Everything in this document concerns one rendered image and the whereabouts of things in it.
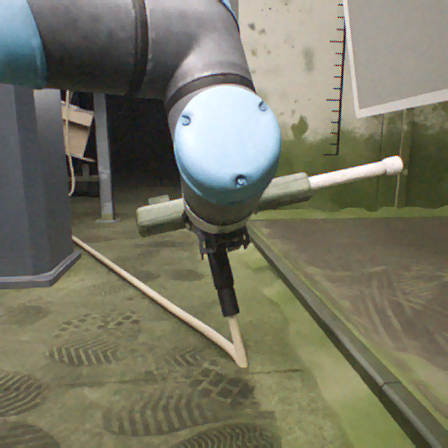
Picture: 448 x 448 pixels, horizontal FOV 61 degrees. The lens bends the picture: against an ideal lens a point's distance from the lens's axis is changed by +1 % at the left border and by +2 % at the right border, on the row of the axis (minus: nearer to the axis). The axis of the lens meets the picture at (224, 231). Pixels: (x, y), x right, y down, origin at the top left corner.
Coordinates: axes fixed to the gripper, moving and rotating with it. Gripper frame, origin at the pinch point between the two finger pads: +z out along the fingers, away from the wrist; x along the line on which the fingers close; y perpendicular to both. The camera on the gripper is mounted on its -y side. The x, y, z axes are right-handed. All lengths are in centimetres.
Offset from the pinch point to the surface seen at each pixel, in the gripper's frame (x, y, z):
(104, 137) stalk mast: -31, -83, 110
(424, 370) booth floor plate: 22.6, 29.7, -11.2
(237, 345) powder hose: -0.8, 21.0, -1.3
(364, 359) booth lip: 16.3, 26.9, -7.7
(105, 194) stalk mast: -38, -58, 122
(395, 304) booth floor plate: 32.7, 22.1, 9.6
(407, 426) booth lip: 14.7, 33.1, -18.1
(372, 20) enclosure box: 70, -63, 35
